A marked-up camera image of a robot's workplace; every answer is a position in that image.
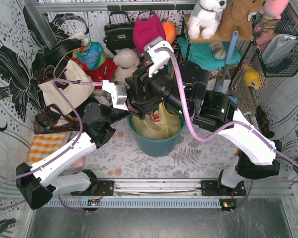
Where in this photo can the cream canvas tote bag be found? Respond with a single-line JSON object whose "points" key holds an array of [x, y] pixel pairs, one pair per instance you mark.
{"points": [[65, 77]]}

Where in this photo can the red cloth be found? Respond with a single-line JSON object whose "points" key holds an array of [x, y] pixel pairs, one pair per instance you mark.
{"points": [[105, 71]]}

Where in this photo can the white sheep plush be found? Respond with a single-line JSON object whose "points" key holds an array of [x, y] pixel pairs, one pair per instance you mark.
{"points": [[127, 62]]}

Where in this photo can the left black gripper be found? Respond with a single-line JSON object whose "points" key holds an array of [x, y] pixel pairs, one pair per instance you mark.
{"points": [[135, 105]]}

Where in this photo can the teal trash bin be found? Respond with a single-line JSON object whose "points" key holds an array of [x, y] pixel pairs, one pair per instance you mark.
{"points": [[156, 148]]}

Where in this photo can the white dog plush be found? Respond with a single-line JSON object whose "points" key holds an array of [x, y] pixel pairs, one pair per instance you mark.
{"points": [[205, 18]]}

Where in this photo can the black leather handbag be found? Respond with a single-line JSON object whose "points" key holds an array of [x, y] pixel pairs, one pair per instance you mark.
{"points": [[119, 36]]}

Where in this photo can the magenta fabric bag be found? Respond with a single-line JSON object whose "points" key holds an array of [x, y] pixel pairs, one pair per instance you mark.
{"points": [[146, 31]]}

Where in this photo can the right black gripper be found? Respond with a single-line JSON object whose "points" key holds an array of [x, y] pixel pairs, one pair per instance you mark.
{"points": [[141, 80]]}

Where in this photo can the teal folded cloth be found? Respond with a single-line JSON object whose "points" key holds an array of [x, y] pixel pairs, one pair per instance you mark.
{"points": [[200, 53]]}

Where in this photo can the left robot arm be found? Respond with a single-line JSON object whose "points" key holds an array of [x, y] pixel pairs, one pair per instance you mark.
{"points": [[41, 181]]}

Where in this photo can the yellow trash bag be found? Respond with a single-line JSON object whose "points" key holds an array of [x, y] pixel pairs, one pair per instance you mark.
{"points": [[170, 125]]}

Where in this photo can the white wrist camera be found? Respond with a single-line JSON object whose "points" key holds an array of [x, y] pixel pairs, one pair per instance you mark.
{"points": [[118, 94], [157, 53]]}

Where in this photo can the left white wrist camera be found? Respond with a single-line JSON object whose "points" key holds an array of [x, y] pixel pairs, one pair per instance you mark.
{"points": [[118, 94]]}

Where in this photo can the black wire basket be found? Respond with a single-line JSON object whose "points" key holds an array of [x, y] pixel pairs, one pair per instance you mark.
{"points": [[288, 66]]}

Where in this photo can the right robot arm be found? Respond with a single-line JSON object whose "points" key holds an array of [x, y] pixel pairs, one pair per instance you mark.
{"points": [[212, 111]]}

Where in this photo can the pink cylinder bottle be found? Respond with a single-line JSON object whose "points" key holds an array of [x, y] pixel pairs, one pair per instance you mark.
{"points": [[78, 164]]}

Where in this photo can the wooden shelf rack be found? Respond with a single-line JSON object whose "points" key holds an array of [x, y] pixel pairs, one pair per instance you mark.
{"points": [[200, 39]]}

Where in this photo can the pink plush toy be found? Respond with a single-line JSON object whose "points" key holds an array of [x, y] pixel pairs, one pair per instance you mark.
{"points": [[271, 13]]}

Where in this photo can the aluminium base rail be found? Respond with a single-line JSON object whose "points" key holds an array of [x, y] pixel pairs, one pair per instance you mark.
{"points": [[193, 187]]}

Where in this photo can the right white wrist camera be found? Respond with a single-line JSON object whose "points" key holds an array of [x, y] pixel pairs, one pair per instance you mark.
{"points": [[157, 53]]}

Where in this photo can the brown patterned shoe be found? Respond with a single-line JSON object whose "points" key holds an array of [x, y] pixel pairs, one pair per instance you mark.
{"points": [[52, 120]]}

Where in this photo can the colourful printed cloth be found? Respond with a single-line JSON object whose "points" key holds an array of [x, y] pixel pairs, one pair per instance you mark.
{"points": [[89, 57]]}

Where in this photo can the grey fluffy duster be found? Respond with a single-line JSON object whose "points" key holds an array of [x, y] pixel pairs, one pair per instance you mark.
{"points": [[245, 102]]}

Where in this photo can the brown teddy bear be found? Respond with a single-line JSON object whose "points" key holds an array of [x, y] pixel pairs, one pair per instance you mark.
{"points": [[235, 17]]}

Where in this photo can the silver foil pouch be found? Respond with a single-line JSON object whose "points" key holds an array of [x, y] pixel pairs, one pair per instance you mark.
{"points": [[279, 48]]}

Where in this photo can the orange checkered towel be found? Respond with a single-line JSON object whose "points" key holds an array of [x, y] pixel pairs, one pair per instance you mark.
{"points": [[44, 145]]}

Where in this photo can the orange plush toy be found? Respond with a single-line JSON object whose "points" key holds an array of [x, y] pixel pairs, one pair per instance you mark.
{"points": [[170, 31]]}

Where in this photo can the yellow duck plush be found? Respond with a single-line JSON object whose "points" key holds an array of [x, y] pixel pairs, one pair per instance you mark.
{"points": [[251, 75]]}

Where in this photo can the blue floor mop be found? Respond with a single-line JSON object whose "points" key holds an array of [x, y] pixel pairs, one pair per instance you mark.
{"points": [[224, 80]]}

